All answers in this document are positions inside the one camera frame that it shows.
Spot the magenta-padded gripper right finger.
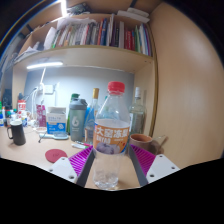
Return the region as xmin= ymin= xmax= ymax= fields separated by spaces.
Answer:
xmin=128 ymin=143 xmax=181 ymax=187

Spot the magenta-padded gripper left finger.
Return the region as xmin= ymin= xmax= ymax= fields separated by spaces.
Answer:
xmin=48 ymin=145 xmax=97 ymax=188

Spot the flat round red coaster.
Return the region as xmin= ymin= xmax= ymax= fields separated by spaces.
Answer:
xmin=44 ymin=148 xmax=68 ymax=164

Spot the pink and green pen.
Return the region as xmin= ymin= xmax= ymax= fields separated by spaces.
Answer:
xmin=70 ymin=141 xmax=91 ymax=150

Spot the brown ceramic mug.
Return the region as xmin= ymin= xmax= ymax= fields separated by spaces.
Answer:
xmin=129 ymin=133 xmax=162 ymax=156

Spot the pale blue hairbrush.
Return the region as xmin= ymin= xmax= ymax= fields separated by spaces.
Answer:
xmin=38 ymin=132 xmax=70 ymax=141

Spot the small white bowl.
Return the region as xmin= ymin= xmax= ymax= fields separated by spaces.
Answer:
xmin=34 ymin=126 xmax=48 ymax=134

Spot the white and blue carton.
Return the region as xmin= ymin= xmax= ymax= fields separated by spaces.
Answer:
xmin=45 ymin=106 xmax=68 ymax=135

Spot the grey shaker bottle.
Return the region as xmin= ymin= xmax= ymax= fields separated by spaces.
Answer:
xmin=68 ymin=97 xmax=88 ymax=142

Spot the magenta pouch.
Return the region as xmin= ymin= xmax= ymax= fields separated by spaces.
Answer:
xmin=35 ymin=103 xmax=48 ymax=128

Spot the black mug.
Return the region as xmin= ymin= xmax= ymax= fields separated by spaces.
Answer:
xmin=6 ymin=119 xmax=27 ymax=146

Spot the tall clear glass bottle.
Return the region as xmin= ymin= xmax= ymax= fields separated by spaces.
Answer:
xmin=129 ymin=86 xmax=148 ymax=136

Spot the red and white can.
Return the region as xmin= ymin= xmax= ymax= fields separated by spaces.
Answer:
xmin=17 ymin=99 xmax=28 ymax=113

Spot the white power strip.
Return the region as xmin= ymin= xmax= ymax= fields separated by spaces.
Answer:
xmin=39 ymin=83 xmax=55 ymax=95

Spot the yellow-capped glass bottle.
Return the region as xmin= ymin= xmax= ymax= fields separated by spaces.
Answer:
xmin=83 ymin=87 xmax=101 ymax=145

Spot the white bar desk lamp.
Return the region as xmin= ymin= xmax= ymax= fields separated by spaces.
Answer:
xmin=25 ymin=61 xmax=64 ymax=86

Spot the wooden shelf unit with books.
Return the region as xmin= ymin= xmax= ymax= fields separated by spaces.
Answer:
xmin=11 ymin=6 xmax=159 ymax=138

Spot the ceiling tube light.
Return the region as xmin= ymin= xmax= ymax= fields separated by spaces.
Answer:
xmin=59 ymin=0 xmax=68 ymax=17

